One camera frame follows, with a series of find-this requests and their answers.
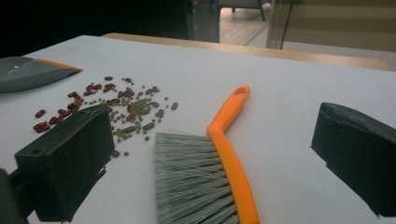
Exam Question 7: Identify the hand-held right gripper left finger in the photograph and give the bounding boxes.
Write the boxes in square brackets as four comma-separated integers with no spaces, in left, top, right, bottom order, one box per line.
[13,104,116,223]

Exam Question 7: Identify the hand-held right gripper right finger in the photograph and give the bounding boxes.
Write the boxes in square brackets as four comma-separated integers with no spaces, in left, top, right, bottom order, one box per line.
[310,102,396,218]

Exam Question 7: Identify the pile of red and green beans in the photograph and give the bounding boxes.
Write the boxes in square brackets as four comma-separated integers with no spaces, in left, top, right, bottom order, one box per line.
[32,75,179,158]

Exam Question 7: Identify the grey dustpan with orange edge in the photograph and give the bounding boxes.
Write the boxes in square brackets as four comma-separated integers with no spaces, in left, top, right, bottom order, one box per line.
[0,55,84,93]

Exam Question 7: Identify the orange brush with grey bristles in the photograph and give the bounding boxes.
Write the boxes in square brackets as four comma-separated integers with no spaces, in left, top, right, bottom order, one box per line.
[154,84,261,224]

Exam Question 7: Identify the white table cover board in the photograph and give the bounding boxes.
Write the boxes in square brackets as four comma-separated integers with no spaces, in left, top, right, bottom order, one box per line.
[0,35,396,224]

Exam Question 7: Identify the wooden table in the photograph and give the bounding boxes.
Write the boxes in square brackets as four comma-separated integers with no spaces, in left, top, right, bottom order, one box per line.
[102,32,390,72]

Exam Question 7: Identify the grey chair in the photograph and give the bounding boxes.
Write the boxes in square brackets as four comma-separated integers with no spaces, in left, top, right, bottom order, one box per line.
[219,0,272,22]

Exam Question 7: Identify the grey cabinet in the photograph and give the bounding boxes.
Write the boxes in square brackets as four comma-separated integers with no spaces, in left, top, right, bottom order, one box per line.
[186,0,220,44]

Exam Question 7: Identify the black hanging cable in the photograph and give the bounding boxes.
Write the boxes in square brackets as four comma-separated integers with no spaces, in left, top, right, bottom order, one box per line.
[279,0,295,50]

